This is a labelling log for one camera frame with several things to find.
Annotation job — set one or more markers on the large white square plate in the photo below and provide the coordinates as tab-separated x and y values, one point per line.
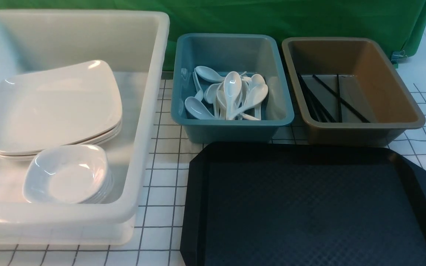
55	107

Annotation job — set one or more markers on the white small bowl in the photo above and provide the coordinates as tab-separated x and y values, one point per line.
104	191
89	200
68	174

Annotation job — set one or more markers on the lower white plate in bin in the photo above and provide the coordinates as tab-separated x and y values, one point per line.
93	141

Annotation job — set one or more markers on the white plate in bin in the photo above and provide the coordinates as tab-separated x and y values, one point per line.
93	141
66	144

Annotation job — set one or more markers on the top white plate in bin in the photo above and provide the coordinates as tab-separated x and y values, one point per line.
66	144

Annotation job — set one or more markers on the white spoon centre left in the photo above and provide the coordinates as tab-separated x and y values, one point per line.
197	109

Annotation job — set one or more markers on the white spoon left edge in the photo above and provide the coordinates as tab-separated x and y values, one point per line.
199	90

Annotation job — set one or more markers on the white spoon right long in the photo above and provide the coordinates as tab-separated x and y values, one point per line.
254	98

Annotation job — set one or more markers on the white spoon top of pile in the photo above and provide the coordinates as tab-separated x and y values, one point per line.
208	74

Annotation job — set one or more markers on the black serving tray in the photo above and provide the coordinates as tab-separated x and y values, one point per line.
258	204

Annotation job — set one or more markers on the teal plastic bin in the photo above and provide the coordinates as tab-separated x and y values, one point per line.
253	54

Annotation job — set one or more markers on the black chopstick long diagonal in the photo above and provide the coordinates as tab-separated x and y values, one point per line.
362	118

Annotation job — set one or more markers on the large white plastic bin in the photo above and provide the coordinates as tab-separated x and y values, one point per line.
133	44

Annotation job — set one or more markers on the white small bowl in bin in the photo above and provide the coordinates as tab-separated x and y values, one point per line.
104	191

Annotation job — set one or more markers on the brown plastic bin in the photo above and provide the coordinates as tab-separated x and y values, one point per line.
368	81

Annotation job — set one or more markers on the metal binder clip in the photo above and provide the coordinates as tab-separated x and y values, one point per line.
398	57

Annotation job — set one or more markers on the green backdrop cloth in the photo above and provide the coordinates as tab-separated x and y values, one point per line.
396	25

